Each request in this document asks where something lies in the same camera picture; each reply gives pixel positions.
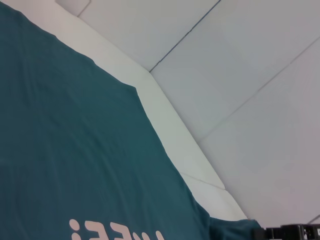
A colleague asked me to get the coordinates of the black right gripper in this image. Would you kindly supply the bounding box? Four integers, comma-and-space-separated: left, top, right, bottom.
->
252, 224, 320, 240

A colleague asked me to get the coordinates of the teal FREE print t-shirt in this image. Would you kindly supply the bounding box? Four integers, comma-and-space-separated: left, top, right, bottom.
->
0, 3, 263, 240

